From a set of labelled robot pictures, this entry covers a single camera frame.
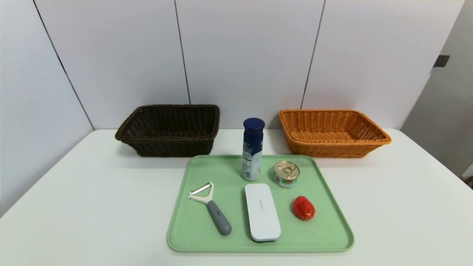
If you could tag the blue white bottle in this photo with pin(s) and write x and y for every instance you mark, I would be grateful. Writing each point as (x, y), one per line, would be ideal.
(253, 155)

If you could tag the small tin can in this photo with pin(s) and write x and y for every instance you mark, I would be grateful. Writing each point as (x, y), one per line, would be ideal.
(286, 173)

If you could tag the white rectangular case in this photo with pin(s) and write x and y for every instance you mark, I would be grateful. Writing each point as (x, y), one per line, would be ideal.
(261, 212)

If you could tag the dark brown wicker basket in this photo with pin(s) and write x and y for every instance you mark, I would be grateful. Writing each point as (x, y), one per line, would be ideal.
(173, 147)

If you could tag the orange wicker basket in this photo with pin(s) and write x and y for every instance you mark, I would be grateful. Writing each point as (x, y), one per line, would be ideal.
(332, 147)

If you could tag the light green plastic tray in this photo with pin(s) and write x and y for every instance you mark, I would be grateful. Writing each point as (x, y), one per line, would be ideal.
(199, 236)

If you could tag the black wall fixture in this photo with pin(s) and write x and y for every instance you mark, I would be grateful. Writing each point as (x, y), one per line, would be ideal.
(441, 61)

